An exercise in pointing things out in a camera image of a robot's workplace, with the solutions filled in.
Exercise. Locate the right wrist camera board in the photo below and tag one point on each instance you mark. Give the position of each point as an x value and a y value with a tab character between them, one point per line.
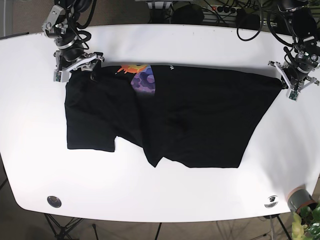
61	76

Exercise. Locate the black table leg frame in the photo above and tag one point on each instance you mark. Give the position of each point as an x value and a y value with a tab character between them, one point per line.
62	232

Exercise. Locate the black T-shirt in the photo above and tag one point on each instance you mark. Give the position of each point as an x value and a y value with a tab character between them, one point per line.
199	117

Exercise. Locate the right silver table grommet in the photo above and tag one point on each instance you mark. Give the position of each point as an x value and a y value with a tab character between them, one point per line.
271	201

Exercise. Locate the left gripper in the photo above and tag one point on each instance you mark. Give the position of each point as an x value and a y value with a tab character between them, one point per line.
291	77

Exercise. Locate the grey plant pot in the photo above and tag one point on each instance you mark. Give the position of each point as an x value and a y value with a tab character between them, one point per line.
299	198

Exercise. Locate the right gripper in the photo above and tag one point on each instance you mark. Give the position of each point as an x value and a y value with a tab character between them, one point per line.
74	58

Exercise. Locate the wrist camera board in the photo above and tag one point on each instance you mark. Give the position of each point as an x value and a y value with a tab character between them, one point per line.
292	94
61	76

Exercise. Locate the silver table grommet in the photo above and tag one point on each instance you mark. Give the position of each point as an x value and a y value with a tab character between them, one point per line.
54	201
271	201

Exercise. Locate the left silver table grommet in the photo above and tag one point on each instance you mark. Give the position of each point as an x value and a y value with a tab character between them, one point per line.
54	201

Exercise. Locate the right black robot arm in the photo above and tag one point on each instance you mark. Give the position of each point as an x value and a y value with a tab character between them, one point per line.
66	25

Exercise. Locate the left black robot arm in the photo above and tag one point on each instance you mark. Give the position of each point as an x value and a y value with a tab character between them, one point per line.
302	56

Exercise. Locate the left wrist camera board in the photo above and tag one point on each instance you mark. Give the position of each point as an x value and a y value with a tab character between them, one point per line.
292	94

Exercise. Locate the green potted plant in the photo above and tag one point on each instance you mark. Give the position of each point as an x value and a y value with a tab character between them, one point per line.
306	223

